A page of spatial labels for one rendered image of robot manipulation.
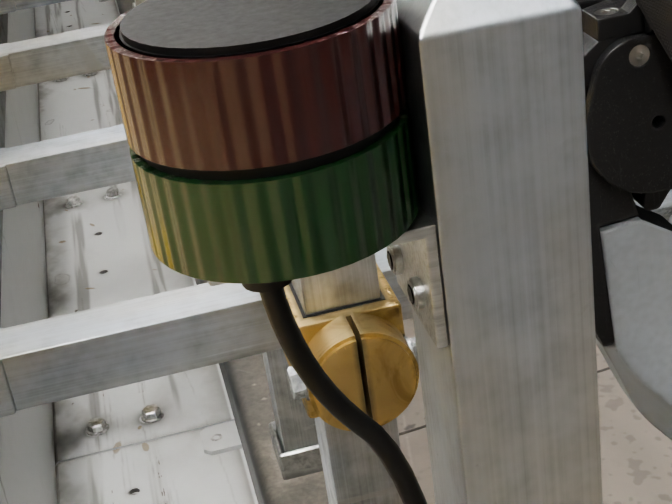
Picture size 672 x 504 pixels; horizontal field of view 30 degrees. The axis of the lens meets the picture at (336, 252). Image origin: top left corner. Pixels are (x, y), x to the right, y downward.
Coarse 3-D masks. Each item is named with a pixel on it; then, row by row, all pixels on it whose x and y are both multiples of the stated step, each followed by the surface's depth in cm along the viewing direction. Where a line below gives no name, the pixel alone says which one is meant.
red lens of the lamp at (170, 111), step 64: (384, 0) 25; (128, 64) 24; (192, 64) 23; (256, 64) 23; (320, 64) 23; (384, 64) 25; (128, 128) 25; (192, 128) 24; (256, 128) 24; (320, 128) 24
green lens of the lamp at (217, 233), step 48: (384, 144) 25; (144, 192) 26; (192, 192) 25; (240, 192) 24; (288, 192) 24; (336, 192) 25; (384, 192) 25; (192, 240) 25; (240, 240) 25; (288, 240) 25; (336, 240) 25; (384, 240) 26
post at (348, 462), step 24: (360, 264) 55; (312, 288) 55; (336, 288) 56; (360, 288) 56; (312, 312) 56; (336, 432) 59; (336, 456) 60; (360, 456) 60; (336, 480) 60; (360, 480) 61; (384, 480) 61
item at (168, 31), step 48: (192, 0) 26; (240, 0) 26; (288, 0) 25; (336, 0) 25; (144, 48) 24; (192, 48) 23; (240, 48) 23; (432, 240) 27; (432, 288) 27; (288, 336) 29; (432, 336) 28; (384, 432) 31
